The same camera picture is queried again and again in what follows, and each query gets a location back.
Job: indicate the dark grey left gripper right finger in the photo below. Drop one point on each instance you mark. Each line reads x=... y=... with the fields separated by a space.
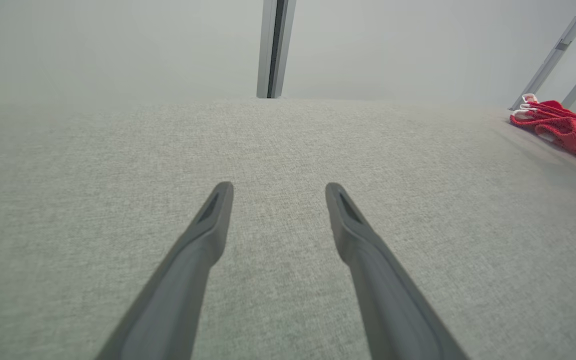
x=393 y=300

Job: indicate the grey aluminium partition post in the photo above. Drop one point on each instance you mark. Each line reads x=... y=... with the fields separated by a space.
x=265 y=50

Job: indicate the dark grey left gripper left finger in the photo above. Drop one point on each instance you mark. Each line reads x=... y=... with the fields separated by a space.
x=173 y=295

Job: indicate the red garment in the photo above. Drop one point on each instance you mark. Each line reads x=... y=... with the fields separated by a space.
x=573 y=132

